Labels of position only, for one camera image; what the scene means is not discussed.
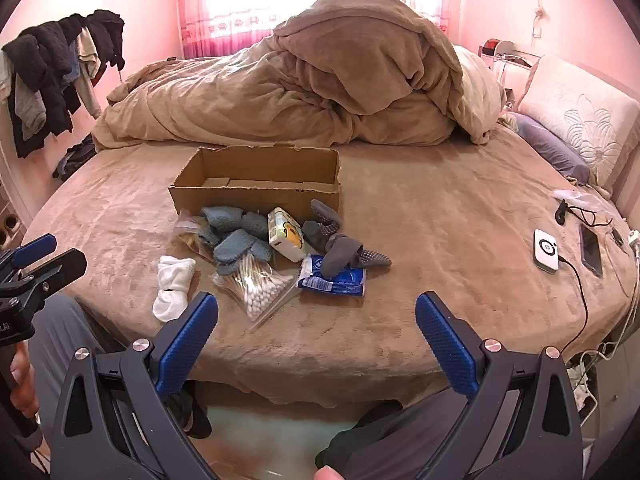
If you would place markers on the clear bag of cotton swabs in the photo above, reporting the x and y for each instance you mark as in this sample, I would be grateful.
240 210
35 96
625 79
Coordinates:
255 292

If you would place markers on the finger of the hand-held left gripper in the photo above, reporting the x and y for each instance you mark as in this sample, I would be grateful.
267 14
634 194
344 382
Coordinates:
35 247
60 267

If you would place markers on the clear plastic bag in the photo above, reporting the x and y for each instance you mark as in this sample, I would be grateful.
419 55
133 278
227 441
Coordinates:
580 199

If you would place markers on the person's right hand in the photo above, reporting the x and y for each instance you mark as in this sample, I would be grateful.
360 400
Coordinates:
331 474

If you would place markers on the white power bank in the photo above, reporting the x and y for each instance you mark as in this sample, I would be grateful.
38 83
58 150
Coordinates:
546 251

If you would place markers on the person's right leg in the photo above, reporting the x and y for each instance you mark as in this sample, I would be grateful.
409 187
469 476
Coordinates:
380 440

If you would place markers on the purple pillow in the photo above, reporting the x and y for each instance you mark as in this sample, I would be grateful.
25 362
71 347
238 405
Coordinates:
550 147

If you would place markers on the pink patterned curtain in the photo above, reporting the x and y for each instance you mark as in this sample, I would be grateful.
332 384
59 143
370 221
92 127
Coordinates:
225 15

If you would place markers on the blue-grey knitted sock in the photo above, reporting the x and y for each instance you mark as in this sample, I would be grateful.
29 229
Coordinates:
255 225
242 252
222 217
209 236

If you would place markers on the beige fleece duvet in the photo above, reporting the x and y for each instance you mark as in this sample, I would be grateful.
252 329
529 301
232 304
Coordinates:
300 85

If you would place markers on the brown cardboard box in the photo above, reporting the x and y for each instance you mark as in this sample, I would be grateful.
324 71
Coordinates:
250 200

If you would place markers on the glass bedside shelf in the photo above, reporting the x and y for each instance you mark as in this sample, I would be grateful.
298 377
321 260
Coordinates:
510 60

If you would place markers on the cream pillow with flower embroidery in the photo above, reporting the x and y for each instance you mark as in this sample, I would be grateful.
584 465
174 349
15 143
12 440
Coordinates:
575 115

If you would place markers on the pair of shoes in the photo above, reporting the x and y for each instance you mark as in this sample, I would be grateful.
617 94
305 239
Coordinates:
10 232

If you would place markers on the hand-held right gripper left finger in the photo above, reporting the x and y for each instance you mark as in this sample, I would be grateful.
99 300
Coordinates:
187 345

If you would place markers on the red round object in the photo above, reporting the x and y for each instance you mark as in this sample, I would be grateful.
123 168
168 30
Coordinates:
491 46

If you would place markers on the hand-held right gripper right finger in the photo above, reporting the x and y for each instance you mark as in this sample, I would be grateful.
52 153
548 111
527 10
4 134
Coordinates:
445 345

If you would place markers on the person's left hand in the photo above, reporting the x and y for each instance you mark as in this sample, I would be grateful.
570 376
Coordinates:
22 385

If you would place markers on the clear bag of snacks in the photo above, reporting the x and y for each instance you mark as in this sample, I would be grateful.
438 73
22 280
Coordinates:
187 232

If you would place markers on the dark grey dotted sock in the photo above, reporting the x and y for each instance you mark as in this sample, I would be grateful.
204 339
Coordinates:
350 257
325 215

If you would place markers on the white charger plug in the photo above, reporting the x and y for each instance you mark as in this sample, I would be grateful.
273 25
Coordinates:
634 240

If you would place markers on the blue wet wipe pack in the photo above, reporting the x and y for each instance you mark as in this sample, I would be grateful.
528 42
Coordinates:
340 282

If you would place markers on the white sock bundle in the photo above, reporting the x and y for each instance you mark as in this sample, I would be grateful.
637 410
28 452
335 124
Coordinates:
172 285

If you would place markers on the white power strip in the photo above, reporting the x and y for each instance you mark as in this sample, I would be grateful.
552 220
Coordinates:
582 380

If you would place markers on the pile of hanging clothes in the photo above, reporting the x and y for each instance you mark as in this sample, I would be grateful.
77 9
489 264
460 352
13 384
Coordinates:
50 70

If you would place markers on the bed with brown sheet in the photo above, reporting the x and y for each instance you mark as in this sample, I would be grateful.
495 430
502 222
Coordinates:
450 260

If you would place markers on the black smartphone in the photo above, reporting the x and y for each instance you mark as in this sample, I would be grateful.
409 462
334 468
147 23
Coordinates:
590 250

